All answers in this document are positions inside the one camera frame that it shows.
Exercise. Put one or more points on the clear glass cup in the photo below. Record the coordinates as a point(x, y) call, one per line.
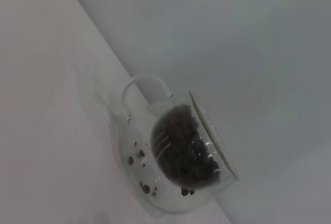
point(155, 110)

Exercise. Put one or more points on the pile of coffee beans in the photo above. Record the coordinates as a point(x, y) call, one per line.
point(186, 151)

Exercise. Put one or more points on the spilled coffee bean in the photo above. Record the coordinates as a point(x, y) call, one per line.
point(146, 189)
point(187, 191)
point(131, 160)

